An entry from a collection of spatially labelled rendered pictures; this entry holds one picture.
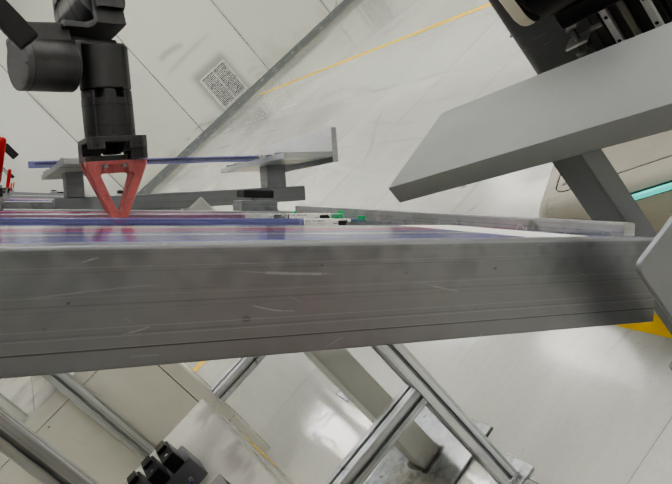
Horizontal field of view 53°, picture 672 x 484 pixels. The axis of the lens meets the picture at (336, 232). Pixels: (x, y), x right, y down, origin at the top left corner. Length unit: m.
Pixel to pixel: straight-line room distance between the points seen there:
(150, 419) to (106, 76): 1.25
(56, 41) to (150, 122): 7.81
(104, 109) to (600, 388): 1.12
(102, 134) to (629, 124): 0.67
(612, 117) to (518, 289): 0.58
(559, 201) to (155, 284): 1.29
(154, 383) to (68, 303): 1.55
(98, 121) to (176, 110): 7.87
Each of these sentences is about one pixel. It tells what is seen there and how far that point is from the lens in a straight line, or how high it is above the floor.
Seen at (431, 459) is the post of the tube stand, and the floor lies 0.01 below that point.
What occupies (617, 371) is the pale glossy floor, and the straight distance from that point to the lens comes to 1.54.
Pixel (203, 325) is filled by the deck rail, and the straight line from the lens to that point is 0.36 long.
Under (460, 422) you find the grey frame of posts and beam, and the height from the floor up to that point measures 0.19.
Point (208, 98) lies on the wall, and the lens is 8.80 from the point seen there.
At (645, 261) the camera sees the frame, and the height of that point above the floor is 0.76.
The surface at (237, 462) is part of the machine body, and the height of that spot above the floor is 0.62.
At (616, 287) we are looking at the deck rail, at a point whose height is 0.72.
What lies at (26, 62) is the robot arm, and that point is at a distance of 0.79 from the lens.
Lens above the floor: 1.03
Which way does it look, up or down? 20 degrees down
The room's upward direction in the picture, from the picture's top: 41 degrees counter-clockwise
